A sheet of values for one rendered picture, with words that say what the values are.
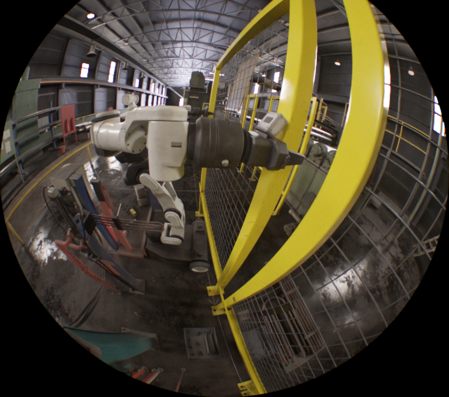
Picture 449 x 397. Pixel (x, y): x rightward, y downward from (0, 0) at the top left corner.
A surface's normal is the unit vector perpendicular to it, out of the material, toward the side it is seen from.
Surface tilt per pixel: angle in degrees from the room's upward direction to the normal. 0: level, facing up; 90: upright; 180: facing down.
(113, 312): 0
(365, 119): 90
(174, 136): 84
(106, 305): 0
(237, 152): 88
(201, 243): 0
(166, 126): 84
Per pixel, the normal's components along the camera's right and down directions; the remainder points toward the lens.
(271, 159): -0.96, -0.03
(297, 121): 0.23, 0.48
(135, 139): 0.97, 0.20
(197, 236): 0.15, -0.88
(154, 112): -0.21, 0.33
